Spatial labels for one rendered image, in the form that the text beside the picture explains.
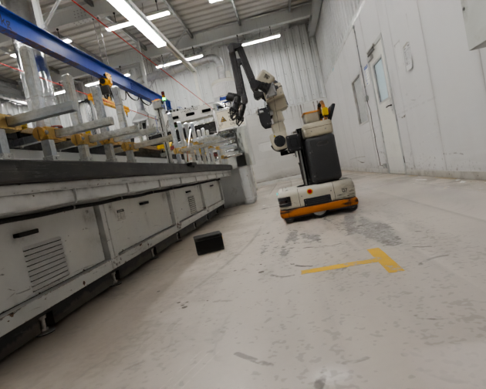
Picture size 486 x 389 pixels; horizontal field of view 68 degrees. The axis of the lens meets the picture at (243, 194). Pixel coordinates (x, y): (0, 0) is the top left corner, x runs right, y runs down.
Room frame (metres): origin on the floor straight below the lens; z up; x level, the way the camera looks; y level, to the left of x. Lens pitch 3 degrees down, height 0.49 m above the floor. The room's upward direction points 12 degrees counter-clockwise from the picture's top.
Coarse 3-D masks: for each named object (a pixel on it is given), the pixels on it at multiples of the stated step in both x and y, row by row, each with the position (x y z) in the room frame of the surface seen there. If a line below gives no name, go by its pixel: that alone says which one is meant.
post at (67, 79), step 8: (64, 80) 1.68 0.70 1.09; (72, 80) 1.70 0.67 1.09; (64, 88) 1.68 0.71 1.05; (72, 88) 1.69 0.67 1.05; (72, 96) 1.68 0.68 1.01; (80, 112) 1.71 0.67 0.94; (72, 120) 1.68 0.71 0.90; (80, 120) 1.70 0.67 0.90; (80, 152) 1.68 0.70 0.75; (88, 152) 1.70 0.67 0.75
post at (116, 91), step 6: (114, 90) 2.18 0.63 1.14; (114, 96) 2.18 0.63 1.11; (120, 96) 2.20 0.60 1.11; (114, 102) 2.18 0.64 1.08; (120, 102) 2.19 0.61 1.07; (120, 108) 2.18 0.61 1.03; (120, 114) 2.18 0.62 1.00; (120, 120) 2.18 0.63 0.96; (126, 120) 2.20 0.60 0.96; (120, 126) 2.18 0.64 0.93; (126, 126) 2.19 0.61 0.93; (132, 156) 2.18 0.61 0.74
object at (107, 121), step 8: (96, 120) 1.45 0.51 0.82; (104, 120) 1.44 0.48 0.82; (112, 120) 1.46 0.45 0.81; (64, 128) 1.47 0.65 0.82; (72, 128) 1.46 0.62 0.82; (80, 128) 1.46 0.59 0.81; (88, 128) 1.45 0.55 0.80; (96, 128) 1.47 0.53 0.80; (32, 136) 1.49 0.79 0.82; (56, 136) 1.47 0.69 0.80; (64, 136) 1.49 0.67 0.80; (16, 144) 1.50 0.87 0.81; (24, 144) 1.49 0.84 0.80
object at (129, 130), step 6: (132, 126) 1.69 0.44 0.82; (138, 126) 1.71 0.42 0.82; (108, 132) 1.71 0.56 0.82; (114, 132) 1.70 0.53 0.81; (120, 132) 1.70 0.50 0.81; (126, 132) 1.70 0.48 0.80; (132, 132) 1.70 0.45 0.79; (90, 138) 1.72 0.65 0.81; (96, 138) 1.72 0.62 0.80; (102, 138) 1.71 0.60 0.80; (108, 138) 1.73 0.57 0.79; (60, 144) 1.74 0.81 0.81; (66, 144) 1.74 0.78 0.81; (72, 144) 1.73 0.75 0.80; (60, 150) 1.76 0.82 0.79
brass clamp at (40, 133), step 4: (36, 128) 1.41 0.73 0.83; (40, 128) 1.41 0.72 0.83; (44, 128) 1.42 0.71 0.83; (48, 128) 1.44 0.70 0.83; (52, 128) 1.46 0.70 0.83; (56, 128) 1.49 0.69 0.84; (32, 132) 1.41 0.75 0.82; (36, 132) 1.41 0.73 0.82; (40, 132) 1.41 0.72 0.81; (44, 132) 1.41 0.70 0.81; (48, 132) 1.42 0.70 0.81; (52, 132) 1.46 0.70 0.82; (36, 136) 1.41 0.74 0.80; (40, 136) 1.41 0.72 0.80; (44, 136) 1.41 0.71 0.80; (48, 136) 1.42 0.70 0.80; (52, 136) 1.45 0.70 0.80; (40, 140) 1.43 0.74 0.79; (56, 140) 1.50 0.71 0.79; (60, 140) 1.52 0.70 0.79; (64, 140) 1.53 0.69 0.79
